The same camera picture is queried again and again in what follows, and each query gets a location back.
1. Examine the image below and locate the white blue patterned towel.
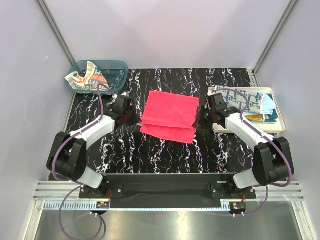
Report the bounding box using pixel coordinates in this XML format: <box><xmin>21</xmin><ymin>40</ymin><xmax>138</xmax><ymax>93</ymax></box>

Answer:
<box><xmin>214</xmin><ymin>85</ymin><xmax>264</xmax><ymax>114</ymax></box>

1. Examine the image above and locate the red towel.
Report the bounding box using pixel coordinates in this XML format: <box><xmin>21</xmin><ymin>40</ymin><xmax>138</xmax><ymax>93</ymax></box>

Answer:
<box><xmin>140</xmin><ymin>91</ymin><xmax>200</xmax><ymax>144</ymax></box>

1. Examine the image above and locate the light blue towel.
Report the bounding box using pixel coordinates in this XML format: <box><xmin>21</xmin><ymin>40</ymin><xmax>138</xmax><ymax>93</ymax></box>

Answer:
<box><xmin>244</xmin><ymin>93</ymin><xmax>277</xmax><ymax>116</ymax></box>

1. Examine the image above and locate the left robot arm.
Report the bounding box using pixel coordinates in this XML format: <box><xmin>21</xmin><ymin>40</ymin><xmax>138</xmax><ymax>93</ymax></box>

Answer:
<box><xmin>46</xmin><ymin>94</ymin><xmax>140</xmax><ymax>198</ymax></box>

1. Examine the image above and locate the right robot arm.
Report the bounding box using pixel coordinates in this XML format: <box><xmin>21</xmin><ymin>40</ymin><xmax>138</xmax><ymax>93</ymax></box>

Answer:
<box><xmin>193</xmin><ymin>93</ymin><xmax>295</xmax><ymax>199</ymax></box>

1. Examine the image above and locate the brown yellow folded towel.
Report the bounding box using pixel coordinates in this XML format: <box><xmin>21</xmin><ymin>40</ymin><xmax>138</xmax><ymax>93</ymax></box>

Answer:
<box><xmin>245</xmin><ymin>114</ymin><xmax>266</xmax><ymax>122</ymax></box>

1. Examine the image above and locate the teal round laundry basket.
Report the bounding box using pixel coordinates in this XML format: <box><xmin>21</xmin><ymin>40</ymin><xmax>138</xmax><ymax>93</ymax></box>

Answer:
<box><xmin>67</xmin><ymin>60</ymin><xmax>128</xmax><ymax>95</ymax></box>

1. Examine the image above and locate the white striped cloth in basket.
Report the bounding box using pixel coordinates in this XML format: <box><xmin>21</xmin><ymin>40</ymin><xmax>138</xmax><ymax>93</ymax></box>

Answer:
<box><xmin>64</xmin><ymin>61</ymin><xmax>114</xmax><ymax>95</ymax></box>

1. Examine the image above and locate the teal white folded towel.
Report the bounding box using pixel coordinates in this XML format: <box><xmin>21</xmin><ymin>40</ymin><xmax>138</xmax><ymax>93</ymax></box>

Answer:
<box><xmin>252</xmin><ymin>108</ymin><xmax>279</xmax><ymax>124</ymax></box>

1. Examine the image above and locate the white rectangular tray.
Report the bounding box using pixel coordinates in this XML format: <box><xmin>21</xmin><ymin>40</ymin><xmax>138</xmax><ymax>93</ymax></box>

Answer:
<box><xmin>208</xmin><ymin>86</ymin><xmax>286</xmax><ymax>134</ymax></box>

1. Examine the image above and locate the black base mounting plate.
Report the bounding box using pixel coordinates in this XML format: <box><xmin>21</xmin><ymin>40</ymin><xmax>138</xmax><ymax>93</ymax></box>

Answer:
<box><xmin>79</xmin><ymin>173</ymin><xmax>256</xmax><ymax>210</ymax></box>

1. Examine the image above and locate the left orange connector box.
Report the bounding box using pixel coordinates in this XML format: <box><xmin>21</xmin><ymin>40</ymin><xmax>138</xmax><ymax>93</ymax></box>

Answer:
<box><xmin>96</xmin><ymin>199</ymin><xmax>111</xmax><ymax>209</ymax></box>

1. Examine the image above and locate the orange connector box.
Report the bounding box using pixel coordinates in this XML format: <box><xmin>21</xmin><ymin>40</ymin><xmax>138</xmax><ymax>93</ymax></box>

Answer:
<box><xmin>231</xmin><ymin>202</ymin><xmax>247</xmax><ymax>212</ymax></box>
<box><xmin>96</xmin><ymin>199</ymin><xmax>111</xmax><ymax>209</ymax></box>

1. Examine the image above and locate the right orange connector box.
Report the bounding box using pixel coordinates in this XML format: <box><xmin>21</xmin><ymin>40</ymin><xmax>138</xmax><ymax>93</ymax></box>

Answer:
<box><xmin>231</xmin><ymin>202</ymin><xmax>247</xmax><ymax>212</ymax></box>

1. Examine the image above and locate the aluminium front rail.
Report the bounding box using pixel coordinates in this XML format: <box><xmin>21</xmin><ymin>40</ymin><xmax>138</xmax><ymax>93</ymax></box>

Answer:
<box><xmin>33</xmin><ymin>181</ymin><xmax>304</xmax><ymax>212</ymax></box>

